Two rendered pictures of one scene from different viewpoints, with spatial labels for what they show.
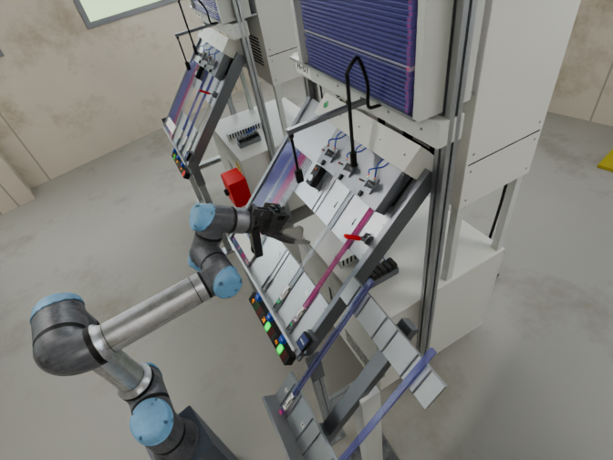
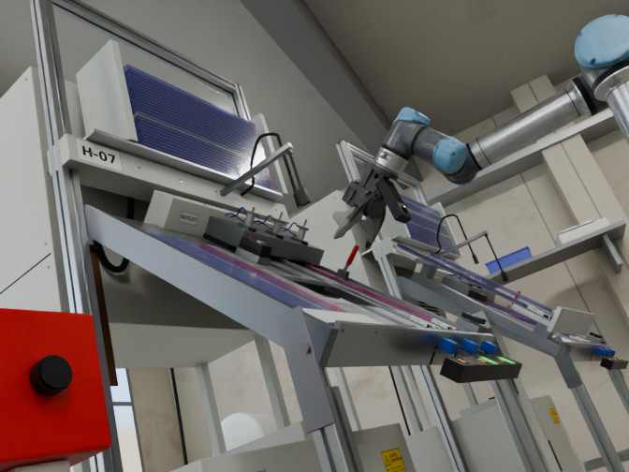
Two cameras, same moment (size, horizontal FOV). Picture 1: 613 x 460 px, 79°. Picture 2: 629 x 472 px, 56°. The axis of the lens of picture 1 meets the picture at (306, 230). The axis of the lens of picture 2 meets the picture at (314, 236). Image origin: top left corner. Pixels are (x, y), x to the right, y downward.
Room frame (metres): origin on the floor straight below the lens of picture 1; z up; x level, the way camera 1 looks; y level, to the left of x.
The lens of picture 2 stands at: (1.80, 1.03, 0.51)
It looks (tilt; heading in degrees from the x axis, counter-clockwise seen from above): 23 degrees up; 231
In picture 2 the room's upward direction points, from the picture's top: 18 degrees counter-clockwise
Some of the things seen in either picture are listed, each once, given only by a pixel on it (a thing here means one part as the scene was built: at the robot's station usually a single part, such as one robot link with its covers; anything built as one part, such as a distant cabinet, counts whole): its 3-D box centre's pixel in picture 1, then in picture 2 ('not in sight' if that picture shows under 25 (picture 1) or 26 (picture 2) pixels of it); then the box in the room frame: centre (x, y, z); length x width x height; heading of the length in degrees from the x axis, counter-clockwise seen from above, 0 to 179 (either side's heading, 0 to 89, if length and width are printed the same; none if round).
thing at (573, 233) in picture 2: not in sight; (581, 236); (-2.14, -1.01, 1.60); 0.37 x 0.35 x 0.09; 123
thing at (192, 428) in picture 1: (171, 438); not in sight; (0.50, 0.57, 0.60); 0.15 x 0.15 x 0.10
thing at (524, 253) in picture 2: not in sight; (510, 264); (-1.86, -1.44, 1.60); 0.32 x 0.22 x 0.11; 123
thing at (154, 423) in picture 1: (156, 423); not in sight; (0.51, 0.57, 0.72); 0.13 x 0.12 x 0.14; 25
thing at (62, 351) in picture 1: (145, 318); (535, 123); (0.58, 0.42, 1.13); 0.49 x 0.11 x 0.12; 115
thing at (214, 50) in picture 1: (240, 130); not in sight; (2.46, 0.31, 0.66); 1.01 x 0.73 x 1.31; 111
